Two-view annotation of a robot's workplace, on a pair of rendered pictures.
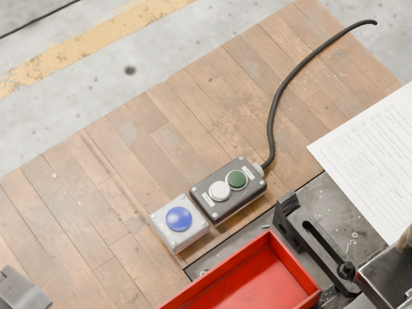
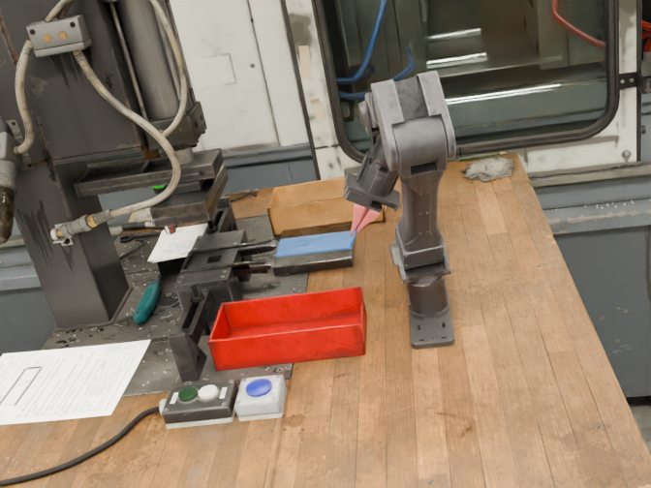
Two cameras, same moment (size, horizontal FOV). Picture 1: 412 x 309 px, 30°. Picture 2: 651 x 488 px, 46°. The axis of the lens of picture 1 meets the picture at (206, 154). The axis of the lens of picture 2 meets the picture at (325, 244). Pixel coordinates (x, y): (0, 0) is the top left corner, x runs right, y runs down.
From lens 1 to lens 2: 137 cm
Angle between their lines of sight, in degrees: 84
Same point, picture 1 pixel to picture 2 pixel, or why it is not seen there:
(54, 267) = (387, 418)
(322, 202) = (151, 379)
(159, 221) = (274, 393)
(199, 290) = (293, 353)
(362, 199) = (127, 369)
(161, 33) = not seen: outside the picture
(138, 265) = (319, 393)
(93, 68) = not seen: outside the picture
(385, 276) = (195, 197)
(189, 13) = not seen: outside the picture
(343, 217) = (152, 365)
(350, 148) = (86, 402)
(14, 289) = (387, 99)
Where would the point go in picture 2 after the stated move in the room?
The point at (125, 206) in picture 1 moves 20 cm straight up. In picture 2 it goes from (288, 437) to (257, 320)
